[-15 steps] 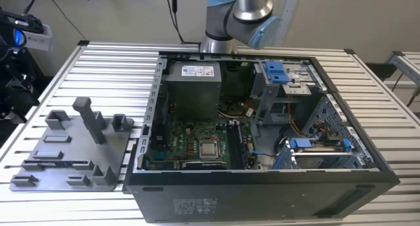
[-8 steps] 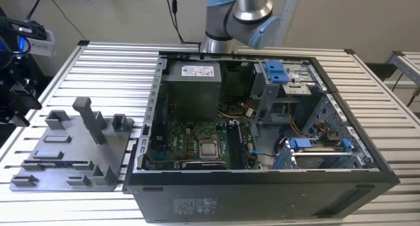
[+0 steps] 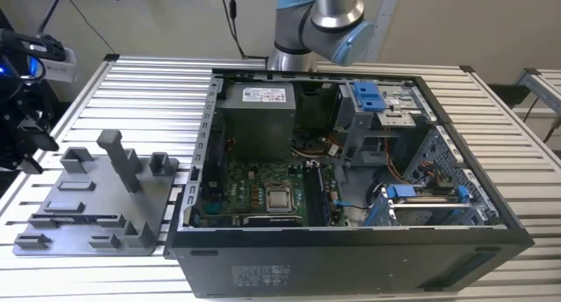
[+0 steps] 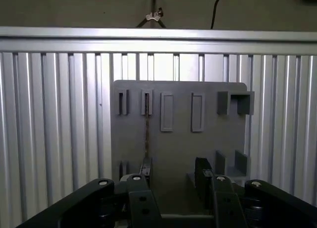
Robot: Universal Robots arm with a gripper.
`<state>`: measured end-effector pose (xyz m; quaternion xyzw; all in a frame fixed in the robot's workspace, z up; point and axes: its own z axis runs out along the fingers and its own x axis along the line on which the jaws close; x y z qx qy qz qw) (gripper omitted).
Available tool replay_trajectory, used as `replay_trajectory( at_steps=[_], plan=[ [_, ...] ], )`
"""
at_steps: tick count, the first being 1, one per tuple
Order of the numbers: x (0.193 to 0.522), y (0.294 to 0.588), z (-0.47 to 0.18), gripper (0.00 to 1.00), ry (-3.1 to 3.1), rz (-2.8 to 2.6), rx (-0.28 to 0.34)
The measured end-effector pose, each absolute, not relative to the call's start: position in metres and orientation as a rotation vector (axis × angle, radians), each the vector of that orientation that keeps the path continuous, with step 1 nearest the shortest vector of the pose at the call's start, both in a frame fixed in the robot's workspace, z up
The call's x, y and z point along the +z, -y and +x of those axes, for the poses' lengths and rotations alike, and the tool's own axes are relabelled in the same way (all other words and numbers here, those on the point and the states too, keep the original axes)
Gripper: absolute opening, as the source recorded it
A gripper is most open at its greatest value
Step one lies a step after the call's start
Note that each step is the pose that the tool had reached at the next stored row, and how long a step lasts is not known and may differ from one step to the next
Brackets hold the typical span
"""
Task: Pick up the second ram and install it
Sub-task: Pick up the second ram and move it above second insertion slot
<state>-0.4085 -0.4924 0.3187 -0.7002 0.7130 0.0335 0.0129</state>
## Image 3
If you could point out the green motherboard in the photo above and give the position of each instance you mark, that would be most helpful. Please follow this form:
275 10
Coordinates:
244 190

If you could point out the CPU socket with silver CPU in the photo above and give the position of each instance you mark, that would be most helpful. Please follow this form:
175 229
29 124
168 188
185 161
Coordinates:
276 198

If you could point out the RAM stick seated in slot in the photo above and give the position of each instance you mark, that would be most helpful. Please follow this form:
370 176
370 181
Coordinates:
323 197

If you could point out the black table corner cap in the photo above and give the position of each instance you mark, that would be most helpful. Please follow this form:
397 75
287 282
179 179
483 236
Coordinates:
111 57
466 69

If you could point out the grey plastic parts rack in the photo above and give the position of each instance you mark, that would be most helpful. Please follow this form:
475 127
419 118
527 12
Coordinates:
87 197

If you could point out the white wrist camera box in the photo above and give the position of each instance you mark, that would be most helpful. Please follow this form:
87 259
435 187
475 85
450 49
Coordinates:
61 64

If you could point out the grey power supply white label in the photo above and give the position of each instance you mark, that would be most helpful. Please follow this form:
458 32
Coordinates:
258 131

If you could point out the blue disk carrier in cage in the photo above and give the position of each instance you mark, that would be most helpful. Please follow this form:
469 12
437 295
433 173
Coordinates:
366 95

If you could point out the grey metal drive cage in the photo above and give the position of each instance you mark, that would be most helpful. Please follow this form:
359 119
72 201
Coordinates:
354 134

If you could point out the black open PC case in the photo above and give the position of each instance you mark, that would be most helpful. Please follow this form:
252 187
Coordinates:
306 266

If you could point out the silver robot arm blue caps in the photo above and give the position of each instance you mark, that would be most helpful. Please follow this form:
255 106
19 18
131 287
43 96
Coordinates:
315 29

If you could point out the metal slat side table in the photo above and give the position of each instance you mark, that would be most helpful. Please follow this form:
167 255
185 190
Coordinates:
545 85

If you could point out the black graphics card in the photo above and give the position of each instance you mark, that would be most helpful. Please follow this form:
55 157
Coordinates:
271 220

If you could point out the black box beside table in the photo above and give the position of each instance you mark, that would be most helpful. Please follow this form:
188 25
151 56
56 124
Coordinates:
507 95

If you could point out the metal disk bay blue rails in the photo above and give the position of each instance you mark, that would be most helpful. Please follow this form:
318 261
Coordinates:
421 213

